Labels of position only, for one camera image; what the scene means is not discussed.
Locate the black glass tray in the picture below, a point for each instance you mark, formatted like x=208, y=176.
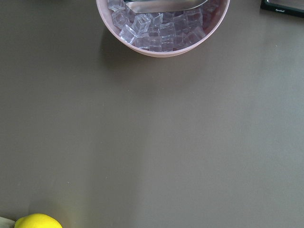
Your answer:
x=288, y=7

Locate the pink bowl with ice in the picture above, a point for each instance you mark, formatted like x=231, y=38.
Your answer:
x=217, y=18

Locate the metal ice scoop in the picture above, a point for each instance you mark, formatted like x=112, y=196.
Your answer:
x=152, y=6

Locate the yellow lemon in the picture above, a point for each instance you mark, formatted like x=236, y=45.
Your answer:
x=37, y=220

